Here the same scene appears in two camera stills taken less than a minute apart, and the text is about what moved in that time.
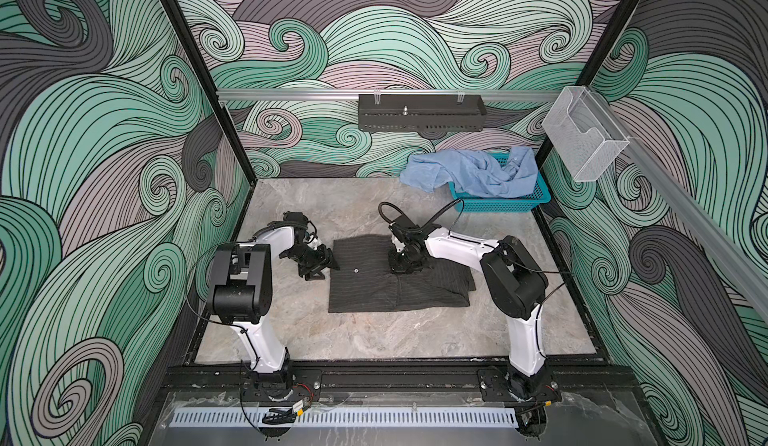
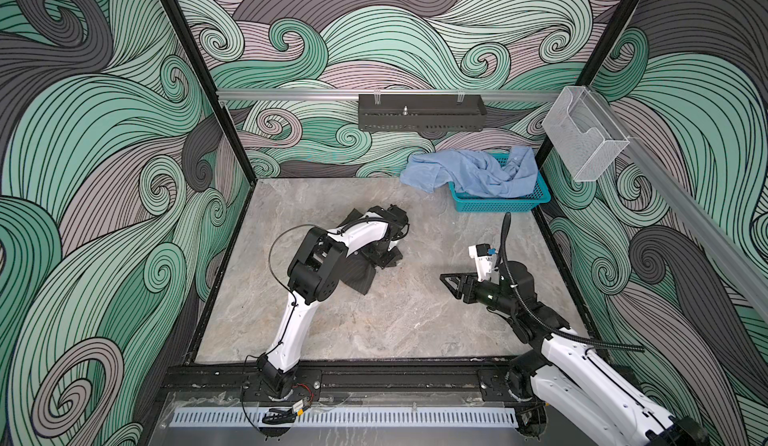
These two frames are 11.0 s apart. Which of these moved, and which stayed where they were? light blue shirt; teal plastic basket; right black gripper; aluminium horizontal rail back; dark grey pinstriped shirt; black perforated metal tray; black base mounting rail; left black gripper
Moved: left black gripper; right black gripper; dark grey pinstriped shirt
Stayed: black base mounting rail; teal plastic basket; aluminium horizontal rail back; light blue shirt; black perforated metal tray
